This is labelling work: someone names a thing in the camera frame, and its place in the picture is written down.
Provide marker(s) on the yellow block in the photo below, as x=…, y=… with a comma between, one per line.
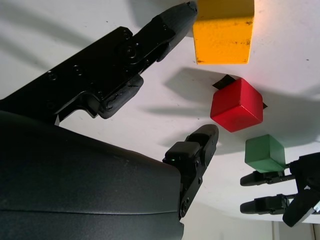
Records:
x=222, y=42

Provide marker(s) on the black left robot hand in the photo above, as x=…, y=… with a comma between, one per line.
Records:
x=307, y=180

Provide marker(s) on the green block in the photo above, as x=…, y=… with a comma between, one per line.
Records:
x=265, y=152

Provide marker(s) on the red block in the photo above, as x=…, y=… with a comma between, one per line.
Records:
x=237, y=110

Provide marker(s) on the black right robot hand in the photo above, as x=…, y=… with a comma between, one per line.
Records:
x=75, y=187

